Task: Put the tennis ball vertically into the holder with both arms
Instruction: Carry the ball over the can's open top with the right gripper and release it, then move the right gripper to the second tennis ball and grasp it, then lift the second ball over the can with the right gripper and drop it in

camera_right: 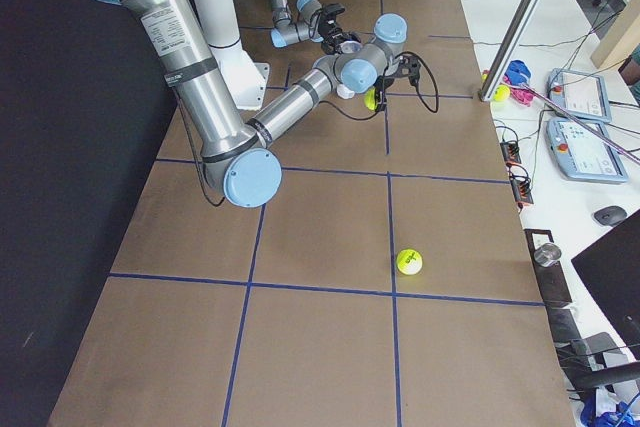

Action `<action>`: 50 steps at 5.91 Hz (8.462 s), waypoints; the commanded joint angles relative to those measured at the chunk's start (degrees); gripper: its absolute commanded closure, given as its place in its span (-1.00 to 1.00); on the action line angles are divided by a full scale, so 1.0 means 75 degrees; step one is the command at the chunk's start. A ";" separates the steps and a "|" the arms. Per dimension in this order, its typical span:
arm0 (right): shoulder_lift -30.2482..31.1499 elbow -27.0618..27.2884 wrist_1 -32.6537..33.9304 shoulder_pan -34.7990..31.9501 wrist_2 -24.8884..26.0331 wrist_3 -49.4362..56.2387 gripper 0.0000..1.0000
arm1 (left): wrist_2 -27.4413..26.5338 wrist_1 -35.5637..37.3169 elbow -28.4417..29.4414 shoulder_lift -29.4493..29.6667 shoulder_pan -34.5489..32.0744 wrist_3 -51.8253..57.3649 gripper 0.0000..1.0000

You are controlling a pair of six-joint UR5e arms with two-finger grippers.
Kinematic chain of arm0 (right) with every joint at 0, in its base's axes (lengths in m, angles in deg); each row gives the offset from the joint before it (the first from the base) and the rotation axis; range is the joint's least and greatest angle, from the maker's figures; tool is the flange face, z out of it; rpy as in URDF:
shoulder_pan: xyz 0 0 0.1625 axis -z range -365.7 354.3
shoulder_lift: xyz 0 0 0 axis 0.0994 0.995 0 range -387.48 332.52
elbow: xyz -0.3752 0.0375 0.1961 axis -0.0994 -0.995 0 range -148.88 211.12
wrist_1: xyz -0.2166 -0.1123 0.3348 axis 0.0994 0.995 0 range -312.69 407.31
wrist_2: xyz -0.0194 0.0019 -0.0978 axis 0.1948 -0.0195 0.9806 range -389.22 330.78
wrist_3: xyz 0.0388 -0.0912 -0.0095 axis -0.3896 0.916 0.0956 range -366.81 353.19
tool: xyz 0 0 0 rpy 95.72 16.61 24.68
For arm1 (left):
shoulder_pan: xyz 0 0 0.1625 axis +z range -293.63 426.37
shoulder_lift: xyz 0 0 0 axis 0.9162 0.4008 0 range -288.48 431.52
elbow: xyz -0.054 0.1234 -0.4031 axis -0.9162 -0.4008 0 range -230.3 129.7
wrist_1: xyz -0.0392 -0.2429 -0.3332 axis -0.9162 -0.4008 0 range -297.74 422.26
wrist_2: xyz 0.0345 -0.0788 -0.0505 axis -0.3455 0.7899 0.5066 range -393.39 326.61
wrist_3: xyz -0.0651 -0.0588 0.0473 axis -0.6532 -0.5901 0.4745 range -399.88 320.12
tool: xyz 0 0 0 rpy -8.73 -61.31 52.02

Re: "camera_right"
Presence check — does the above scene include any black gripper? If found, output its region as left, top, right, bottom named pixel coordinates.
left=318, top=19, right=361, bottom=54
left=373, top=62, right=404, bottom=113

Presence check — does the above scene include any yellow Roland Garros tennis ball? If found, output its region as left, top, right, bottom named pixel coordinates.
left=364, top=87, right=378, bottom=112

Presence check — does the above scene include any clear tennis ball can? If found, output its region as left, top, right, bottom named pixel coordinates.
left=337, top=40, right=363, bottom=99

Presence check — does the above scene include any yellow Wilson tennis ball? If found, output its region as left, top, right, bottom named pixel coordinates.
left=395, top=248, right=423, bottom=276

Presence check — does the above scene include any spare tennis ball left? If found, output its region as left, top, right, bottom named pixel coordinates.
left=492, top=85, right=511, bottom=102

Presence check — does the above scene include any blue cloth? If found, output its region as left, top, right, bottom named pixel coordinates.
left=505, top=60, right=531, bottom=85

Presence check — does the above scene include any pink cloth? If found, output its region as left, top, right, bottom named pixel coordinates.
left=502, top=75, right=534, bottom=107

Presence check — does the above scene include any black power strip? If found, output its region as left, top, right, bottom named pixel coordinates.
left=500, top=140, right=534, bottom=210

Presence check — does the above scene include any far teach pendant tablet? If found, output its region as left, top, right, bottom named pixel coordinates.
left=547, top=68, right=612, bottom=123

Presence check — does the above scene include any teach pendant tablet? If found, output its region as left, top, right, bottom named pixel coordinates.
left=546, top=117, right=628, bottom=184
left=547, top=68, right=612, bottom=123

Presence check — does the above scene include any near teach pendant tablet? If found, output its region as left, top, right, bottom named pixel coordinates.
left=546, top=117, right=628, bottom=184

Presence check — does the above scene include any black computer mouse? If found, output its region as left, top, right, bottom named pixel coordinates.
left=593, top=205, right=628, bottom=227

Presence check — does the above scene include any black computer monitor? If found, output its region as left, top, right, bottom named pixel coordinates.
left=572, top=215, right=639, bottom=355

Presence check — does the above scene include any aluminium frame post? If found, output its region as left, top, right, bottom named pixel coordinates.
left=479, top=0, right=540, bottom=102

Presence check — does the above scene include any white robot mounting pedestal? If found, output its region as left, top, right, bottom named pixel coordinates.
left=194, top=0, right=266, bottom=111

